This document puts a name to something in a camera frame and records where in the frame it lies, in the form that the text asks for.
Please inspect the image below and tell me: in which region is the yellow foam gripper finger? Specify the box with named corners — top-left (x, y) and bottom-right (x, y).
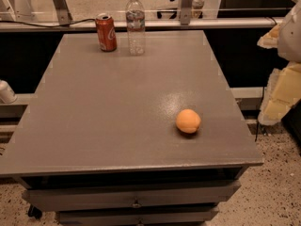
top-left (257, 24), bottom-right (280, 49)
top-left (258, 62), bottom-right (301, 125)

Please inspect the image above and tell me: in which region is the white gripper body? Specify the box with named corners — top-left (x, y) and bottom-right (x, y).
top-left (277, 1), bottom-right (301, 62)

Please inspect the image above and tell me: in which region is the clear plastic water bottle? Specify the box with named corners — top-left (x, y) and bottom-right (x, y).
top-left (125, 0), bottom-right (146, 56)

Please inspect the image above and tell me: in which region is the metal railing bar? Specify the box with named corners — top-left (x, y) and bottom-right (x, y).
top-left (0, 16), bottom-right (285, 33)

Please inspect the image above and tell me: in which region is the orange fruit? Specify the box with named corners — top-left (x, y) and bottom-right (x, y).
top-left (176, 109), bottom-right (201, 134)

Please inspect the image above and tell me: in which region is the red soda can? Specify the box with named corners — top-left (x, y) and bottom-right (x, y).
top-left (95, 13), bottom-right (117, 52)

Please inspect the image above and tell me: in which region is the lower grey drawer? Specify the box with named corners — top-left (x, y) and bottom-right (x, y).
top-left (58, 205), bottom-right (218, 226)

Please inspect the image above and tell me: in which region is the grey drawer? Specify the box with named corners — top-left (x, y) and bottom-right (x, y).
top-left (23, 180), bottom-right (241, 212)
top-left (58, 205), bottom-right (218, 226)

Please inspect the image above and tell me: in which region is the grey drawer cabinet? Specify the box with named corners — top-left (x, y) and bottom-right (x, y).
top-left (0, 30), bottom-right (264, 226)

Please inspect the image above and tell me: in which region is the upper grey drawer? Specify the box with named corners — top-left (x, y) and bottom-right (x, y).
top-left (23, 180), bottom-right (241, 212)

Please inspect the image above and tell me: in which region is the white cylinder at left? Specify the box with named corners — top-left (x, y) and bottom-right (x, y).
top-left (0, 80), bottom-right (17, 104)

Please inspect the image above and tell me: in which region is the black caster wheel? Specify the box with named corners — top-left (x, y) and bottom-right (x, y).
top-left (27, 205), bottom-right (42, 219)

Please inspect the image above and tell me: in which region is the black cable on railing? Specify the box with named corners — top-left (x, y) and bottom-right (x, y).
top-left (0, 17), bottom-right (96, 28)

